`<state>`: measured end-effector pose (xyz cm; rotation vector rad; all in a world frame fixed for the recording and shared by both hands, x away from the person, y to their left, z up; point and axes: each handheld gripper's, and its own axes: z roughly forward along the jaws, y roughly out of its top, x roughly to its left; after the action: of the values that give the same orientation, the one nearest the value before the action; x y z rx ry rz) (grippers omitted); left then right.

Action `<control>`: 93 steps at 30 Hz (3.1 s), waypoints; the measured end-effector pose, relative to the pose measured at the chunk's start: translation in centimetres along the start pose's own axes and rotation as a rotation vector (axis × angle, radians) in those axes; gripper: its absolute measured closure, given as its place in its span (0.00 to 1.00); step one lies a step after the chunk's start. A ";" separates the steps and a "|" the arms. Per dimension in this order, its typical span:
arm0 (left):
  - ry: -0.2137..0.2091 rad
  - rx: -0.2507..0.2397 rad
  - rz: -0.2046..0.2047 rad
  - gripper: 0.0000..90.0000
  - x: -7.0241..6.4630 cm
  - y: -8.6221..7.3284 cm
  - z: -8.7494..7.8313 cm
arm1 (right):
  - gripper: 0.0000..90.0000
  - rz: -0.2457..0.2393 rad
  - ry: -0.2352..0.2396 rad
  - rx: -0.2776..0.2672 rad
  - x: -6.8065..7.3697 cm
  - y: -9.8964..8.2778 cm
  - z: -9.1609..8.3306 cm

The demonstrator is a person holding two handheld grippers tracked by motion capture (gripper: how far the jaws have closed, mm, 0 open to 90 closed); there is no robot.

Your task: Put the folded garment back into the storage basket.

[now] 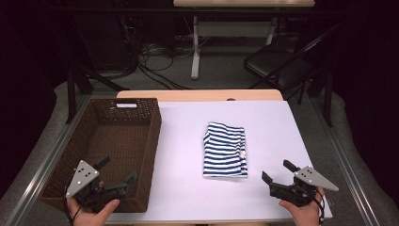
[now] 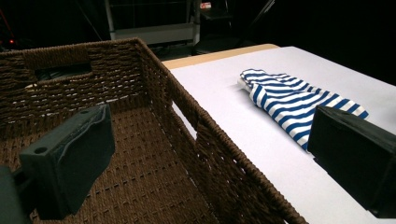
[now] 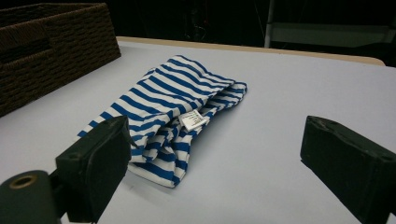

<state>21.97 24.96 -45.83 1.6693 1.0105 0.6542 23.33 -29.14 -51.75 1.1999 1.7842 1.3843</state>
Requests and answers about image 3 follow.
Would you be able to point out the white table mat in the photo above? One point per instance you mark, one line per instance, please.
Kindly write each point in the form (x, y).
(280, 93)

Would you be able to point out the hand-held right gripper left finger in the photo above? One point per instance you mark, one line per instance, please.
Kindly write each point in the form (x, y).
(93, 168)

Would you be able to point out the blue white striped shirt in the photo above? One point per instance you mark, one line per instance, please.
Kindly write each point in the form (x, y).
(162, 93)

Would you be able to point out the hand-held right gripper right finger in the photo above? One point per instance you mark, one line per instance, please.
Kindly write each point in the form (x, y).
(351, 165)

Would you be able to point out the white frame table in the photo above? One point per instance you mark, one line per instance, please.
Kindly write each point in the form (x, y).
(327, 31)

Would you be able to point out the brown wicker basket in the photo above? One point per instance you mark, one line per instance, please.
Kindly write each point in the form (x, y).
(62, 56)

